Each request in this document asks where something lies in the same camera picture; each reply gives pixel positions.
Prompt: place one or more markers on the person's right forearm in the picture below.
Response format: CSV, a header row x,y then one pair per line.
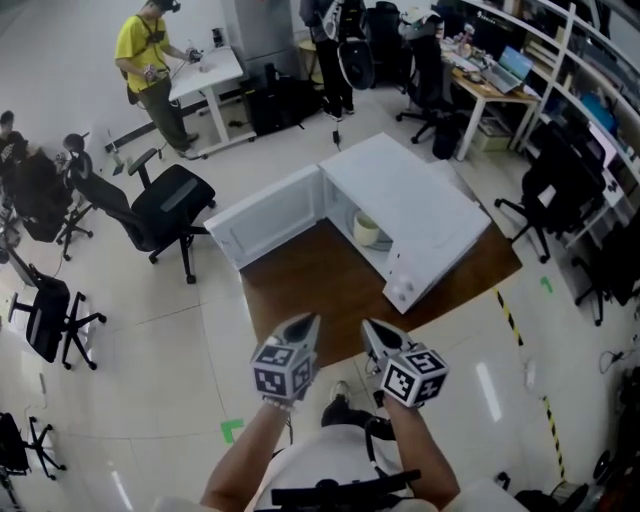
x,y
425,450

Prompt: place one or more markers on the black chest mount bar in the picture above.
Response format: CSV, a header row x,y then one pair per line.
x,y
345,487

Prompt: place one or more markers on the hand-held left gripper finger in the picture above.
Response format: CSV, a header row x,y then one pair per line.
x,y
278,336
314,340

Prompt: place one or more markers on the person's black trousers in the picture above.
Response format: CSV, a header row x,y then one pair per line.
x,y
345,415

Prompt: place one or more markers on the brown wooden table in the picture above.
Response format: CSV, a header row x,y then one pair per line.
x,y
310,300

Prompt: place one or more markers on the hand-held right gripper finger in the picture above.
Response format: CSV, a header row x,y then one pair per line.
x,y
407,341
369,345

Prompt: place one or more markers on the person's white shirt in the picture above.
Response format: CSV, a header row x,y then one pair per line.
x,y
330,460

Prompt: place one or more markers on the person's left forearm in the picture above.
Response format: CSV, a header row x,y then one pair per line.
x,y
240,455

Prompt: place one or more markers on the wooden desk with white legs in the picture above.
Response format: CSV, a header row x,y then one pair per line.
x,y
480,87

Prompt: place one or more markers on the person's gray shoe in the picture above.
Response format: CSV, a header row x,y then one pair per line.
x,y
339,391

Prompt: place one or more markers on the white power strip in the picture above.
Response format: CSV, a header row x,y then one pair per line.
x,y
530,374

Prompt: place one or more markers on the white shelving unit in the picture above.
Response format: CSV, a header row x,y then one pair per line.
x,y
564,60

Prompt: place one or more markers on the white standing desk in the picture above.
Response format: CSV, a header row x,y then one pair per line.
x,y
210,70

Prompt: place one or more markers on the black bags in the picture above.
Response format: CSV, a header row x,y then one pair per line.
x,y
270,110

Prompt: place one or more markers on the open laptop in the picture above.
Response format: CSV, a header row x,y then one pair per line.
x,y
515,62

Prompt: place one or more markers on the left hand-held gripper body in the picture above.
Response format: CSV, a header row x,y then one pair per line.
x,y
282,375

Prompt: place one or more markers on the yellow round side table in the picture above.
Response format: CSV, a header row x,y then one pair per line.
x,y
310,50

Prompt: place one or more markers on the yellow black striped floor tape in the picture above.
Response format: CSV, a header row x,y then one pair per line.
x,y
554,435

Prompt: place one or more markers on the white microwave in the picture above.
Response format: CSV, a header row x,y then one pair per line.
x,y
410,200

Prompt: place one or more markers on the cream white cup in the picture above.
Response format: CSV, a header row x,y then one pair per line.
x,y
365,230

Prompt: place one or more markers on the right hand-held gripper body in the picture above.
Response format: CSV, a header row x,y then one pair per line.
x,y
415,377

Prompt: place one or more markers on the gray refrigerator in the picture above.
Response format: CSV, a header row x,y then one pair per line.
x,y
265,35

